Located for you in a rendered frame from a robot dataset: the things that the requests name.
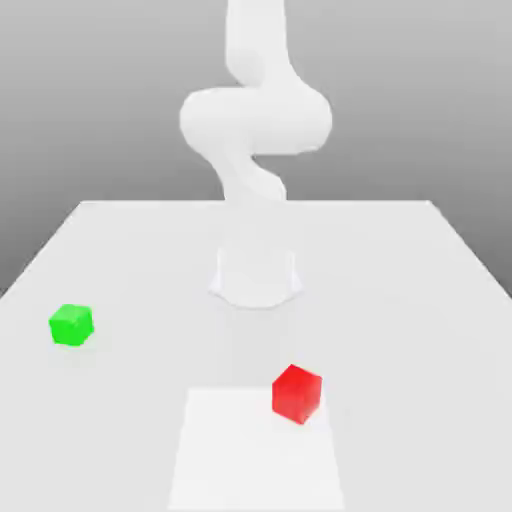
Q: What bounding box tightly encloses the small green cube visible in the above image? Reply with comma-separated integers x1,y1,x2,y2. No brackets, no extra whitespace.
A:
48,303,96,348

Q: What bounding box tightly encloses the small red cube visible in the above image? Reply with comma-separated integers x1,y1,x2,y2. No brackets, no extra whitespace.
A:
271,363,324,426

